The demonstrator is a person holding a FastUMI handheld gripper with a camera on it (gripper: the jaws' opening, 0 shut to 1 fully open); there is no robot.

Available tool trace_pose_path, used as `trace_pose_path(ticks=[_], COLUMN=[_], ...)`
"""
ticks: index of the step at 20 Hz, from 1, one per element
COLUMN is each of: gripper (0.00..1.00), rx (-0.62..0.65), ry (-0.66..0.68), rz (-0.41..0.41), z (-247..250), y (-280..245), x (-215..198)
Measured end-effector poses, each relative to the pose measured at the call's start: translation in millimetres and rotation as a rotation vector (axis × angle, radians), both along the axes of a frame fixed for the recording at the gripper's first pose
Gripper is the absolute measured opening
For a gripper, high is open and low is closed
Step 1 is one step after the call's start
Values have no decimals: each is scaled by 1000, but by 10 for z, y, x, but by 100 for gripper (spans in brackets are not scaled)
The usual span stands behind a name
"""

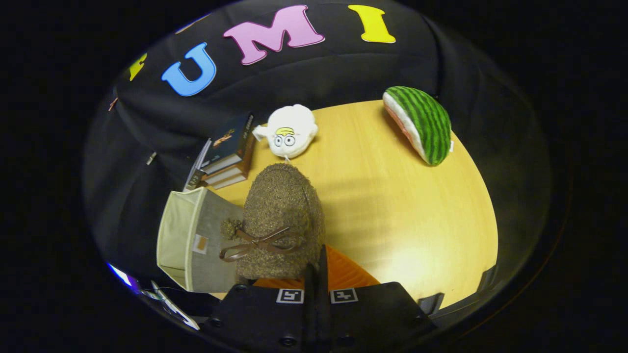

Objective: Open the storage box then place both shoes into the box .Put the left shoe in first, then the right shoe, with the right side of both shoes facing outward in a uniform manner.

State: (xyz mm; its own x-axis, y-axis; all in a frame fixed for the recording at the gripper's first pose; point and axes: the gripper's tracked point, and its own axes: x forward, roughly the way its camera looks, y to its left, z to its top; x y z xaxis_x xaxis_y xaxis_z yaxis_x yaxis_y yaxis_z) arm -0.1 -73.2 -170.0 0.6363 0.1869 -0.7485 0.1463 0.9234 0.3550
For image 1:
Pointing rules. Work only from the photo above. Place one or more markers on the brown fuzzy slipper shoe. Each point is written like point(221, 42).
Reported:
point(279, 206)

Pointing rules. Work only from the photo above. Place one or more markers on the white plush toy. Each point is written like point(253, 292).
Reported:
point(289, 127)

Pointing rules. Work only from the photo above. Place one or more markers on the dark blue hardcover book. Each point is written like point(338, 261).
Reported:
point(230, 137)

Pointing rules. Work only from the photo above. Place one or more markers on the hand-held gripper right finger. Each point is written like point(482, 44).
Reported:
point(325, 314)

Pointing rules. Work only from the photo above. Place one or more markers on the grey fabric storage box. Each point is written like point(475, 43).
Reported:
point(211, 230)

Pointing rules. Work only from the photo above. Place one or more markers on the small red clip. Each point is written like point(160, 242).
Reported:
point(113, 104)

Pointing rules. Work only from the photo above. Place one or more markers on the small white clip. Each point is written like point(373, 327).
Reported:
point(151, 158)

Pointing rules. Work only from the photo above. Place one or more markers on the brown hardcover book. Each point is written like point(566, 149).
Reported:
point(225, 175)
point(230, 183)

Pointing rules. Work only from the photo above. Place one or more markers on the watermelon slice plush toy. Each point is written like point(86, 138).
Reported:
point(429, 122)

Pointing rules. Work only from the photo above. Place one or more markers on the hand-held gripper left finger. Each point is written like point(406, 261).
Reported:
point(310, 314)

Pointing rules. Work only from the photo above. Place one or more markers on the lit screen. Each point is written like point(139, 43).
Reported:
point(122, 275)

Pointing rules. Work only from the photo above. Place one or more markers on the white paperback book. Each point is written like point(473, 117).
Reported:
point(195, 171)

